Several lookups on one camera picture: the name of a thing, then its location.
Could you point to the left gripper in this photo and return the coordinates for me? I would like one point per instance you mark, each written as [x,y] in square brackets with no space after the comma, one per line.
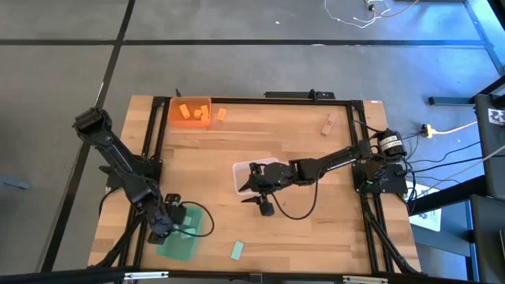
[167,215]

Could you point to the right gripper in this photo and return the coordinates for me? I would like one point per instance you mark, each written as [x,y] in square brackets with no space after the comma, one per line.
[274,177]

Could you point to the clear plastic bin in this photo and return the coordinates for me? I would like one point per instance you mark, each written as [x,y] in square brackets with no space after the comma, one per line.
[240,173]

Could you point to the teal plastic bin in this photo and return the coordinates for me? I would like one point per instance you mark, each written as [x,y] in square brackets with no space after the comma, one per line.
[177,248]

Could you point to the orange plastic bin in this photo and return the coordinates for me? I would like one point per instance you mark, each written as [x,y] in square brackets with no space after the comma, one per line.
[173,118]

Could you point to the long printed wooden block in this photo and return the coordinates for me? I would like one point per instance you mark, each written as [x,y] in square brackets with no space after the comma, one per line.
[328,124]

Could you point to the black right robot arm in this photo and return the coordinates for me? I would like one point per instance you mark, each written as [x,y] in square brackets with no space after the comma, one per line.
[339,158]

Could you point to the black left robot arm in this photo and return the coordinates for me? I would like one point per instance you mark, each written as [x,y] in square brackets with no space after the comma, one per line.
[118,158]

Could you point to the black crossbar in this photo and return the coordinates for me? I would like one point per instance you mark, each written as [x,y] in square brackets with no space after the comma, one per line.
[79,276]

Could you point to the blue tape strip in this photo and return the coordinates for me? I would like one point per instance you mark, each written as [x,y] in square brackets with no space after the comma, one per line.
[16,184]

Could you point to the white paper sheet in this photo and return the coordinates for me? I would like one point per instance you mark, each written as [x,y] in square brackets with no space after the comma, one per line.
[428,221]

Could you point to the white power strip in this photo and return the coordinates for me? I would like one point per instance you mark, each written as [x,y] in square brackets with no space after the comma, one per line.
[426,130]

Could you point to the blue metal floor bar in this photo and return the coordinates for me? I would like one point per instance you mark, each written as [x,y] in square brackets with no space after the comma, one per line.
[450,100]

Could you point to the dark grey cabinet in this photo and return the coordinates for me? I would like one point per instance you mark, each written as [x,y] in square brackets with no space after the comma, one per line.
[489,158]

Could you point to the black white marker tag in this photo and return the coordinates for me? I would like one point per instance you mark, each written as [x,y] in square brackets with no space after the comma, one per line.
[496,116]

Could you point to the silver metal bracket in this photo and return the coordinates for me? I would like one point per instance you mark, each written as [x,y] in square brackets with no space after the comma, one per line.
[365,279]
[146,275]

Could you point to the black aluminium table frame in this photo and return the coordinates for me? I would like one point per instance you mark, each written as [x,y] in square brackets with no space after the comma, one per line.
[236,100]

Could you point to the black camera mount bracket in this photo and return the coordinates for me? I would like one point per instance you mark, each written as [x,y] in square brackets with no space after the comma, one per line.
[292,94]

